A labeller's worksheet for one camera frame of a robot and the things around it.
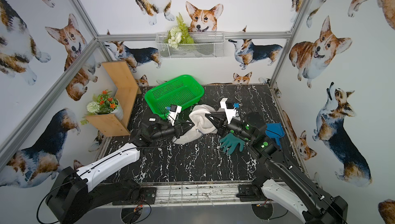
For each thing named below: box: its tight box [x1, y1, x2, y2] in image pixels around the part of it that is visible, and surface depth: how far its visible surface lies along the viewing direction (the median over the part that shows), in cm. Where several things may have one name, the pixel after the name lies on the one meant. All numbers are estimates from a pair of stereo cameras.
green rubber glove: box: [219, 133, 245, 155], surface depth 92 cm
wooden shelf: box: [85, 60, 142, 138], surface depth 101 cm
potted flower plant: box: [80, 88, 124, 125], surface depth 85 cm
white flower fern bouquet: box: [163, 12, 195, 49], surface depth 82 cm
